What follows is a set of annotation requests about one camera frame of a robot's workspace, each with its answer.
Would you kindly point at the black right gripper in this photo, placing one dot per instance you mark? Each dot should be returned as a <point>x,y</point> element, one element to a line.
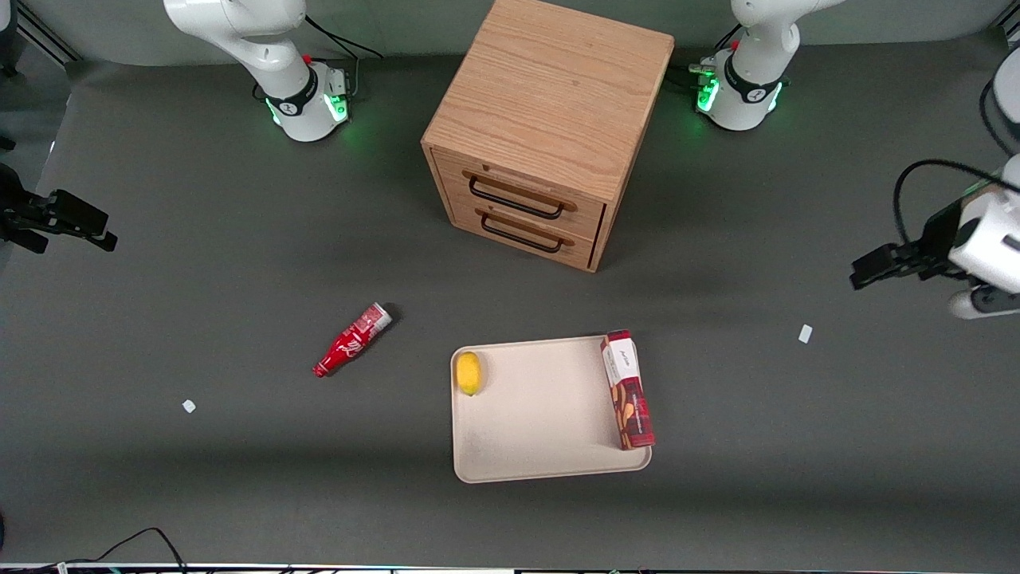
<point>17,214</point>

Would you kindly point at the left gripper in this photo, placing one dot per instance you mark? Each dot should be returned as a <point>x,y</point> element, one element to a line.
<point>938,237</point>

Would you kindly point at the red cookie box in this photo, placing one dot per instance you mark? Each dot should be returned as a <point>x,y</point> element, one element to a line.
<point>629,399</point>

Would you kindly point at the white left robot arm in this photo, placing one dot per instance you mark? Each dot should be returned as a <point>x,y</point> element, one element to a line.
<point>745,96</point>

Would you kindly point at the beige plastic tray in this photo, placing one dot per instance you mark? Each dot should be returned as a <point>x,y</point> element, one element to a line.
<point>542,414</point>

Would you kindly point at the red cola bottle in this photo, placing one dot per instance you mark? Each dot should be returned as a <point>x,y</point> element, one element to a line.
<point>351,341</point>

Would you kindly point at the wooden drawer cabinet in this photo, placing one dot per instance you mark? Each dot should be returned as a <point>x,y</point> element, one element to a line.
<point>550,88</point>

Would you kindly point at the wooden drawer front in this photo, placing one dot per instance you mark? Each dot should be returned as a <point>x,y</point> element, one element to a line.
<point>454,179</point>
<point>466,219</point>

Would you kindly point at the yellow lemon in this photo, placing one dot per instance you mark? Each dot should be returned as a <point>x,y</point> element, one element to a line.
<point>468,373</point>

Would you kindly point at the black metal frame bars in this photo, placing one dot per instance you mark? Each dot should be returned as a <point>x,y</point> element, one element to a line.
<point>48,36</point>

